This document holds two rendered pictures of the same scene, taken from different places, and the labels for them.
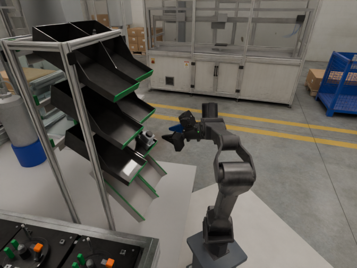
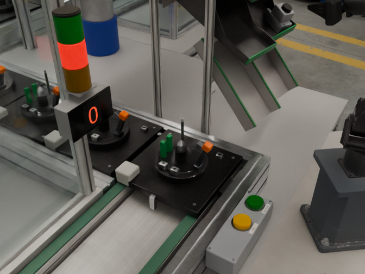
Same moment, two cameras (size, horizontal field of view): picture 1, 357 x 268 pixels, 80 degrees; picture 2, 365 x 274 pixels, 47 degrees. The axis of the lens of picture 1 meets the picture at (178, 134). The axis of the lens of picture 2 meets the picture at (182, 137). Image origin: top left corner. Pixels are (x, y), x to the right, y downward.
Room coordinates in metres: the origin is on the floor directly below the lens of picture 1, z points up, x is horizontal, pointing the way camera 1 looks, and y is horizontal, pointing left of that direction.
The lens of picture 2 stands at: (-0.40, -0.01, 1.68)
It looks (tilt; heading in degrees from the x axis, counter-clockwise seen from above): 37 degrees down; 21
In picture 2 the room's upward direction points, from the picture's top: straight up
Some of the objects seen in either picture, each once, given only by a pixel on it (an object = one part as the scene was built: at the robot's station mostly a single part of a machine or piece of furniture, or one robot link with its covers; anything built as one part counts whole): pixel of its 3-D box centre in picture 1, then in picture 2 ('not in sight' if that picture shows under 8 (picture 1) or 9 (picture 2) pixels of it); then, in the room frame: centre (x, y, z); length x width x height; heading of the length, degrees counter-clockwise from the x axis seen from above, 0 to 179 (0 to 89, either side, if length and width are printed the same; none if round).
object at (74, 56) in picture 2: not in sight; (73, 51); (0.20, 0.44, 1.33); 0.05 x 0.05 x 0.05
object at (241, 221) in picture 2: not in sight; (241, 222); (0.24, 0.09, 0.96); 0.04 x 0.04 x 0.02
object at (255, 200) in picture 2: not in sight; (255, 203); (0.31, 0.08, 0.96); 0.04 x 0.04 x 0.02
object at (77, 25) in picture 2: not in sight; (68, 26); (0.20, 0.44, 1.38); 0.05 x 0.05 x 0.05
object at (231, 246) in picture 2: not in sight; (240, 231); (0.24, 0.09, 0.93); 0.21 x 0.07 x 0.06; 169
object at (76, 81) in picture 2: not in sight; (77, 75); (0.20, 0.44, 1.28); 0.05 x 0.05 x 0.05
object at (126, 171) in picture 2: not in sight; (127, 173); (0.29, 0.40, 0.97); 0.05 x 0.05 x 0.04; 79
